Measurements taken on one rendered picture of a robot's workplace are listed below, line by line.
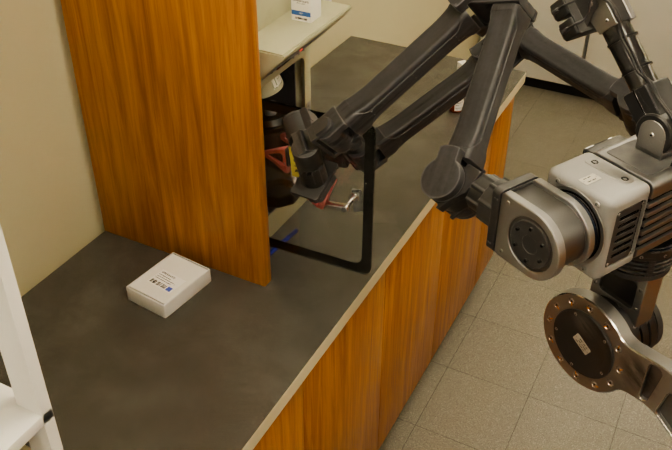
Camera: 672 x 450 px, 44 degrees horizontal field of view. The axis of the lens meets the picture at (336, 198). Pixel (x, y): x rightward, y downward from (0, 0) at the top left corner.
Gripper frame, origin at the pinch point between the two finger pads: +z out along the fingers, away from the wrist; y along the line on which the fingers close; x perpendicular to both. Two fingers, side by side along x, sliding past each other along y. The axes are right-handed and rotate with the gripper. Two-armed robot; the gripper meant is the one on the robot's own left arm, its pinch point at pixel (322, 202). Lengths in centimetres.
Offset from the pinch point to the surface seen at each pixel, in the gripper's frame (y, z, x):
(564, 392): -37, 144, 50
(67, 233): 24, 15, -64
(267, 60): -13.6, -25.7, -15.2
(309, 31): -27.0, -22.3, -13.1
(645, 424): -37, 143, 79
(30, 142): 17, -13, -65
